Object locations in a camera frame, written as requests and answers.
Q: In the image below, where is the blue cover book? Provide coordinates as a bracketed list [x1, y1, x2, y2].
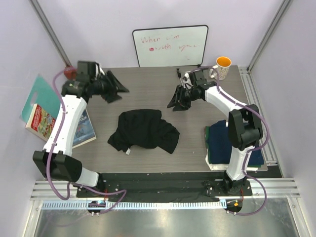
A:
[73, 109, 96, 148]

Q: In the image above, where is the black wire book stand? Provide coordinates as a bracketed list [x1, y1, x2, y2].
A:
[176, 64, 209, 85]

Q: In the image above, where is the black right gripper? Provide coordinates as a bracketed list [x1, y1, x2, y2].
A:
[168, 84, 200, 111]

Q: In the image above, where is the red white cover book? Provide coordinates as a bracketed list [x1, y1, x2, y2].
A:
[25, 104, 56, 141]

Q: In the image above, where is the small whiteboard with red writing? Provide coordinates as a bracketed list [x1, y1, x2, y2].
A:
[132, 25, 209, 67]

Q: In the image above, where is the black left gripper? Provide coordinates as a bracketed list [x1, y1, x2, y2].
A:
[90, 70, 129, 103]

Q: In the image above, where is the white mug orange inside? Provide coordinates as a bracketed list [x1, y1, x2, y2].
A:
[214, 56, 232, 80]

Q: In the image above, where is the teal plastic cutting board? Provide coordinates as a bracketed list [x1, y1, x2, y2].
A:
[20, 75, 60, 123]

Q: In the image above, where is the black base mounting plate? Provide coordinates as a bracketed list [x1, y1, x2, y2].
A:
[76, 172, 253, 198]

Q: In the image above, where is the black t shirt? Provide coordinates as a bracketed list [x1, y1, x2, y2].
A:
[108, 109, 180, 154]

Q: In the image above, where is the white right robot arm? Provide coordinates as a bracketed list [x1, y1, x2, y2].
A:
[167, 69, 263, 195]

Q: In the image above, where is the red brown die block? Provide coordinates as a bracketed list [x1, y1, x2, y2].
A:
[63, 66, 77, 80]

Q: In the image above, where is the white folded t shirt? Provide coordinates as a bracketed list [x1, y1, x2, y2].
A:
[204, 120, 267, 171]

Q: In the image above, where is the navy folded t shirt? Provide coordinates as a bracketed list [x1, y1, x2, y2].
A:
[206, 119, 264, 164]

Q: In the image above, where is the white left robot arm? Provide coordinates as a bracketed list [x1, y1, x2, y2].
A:
[33, 61, 129, 197]

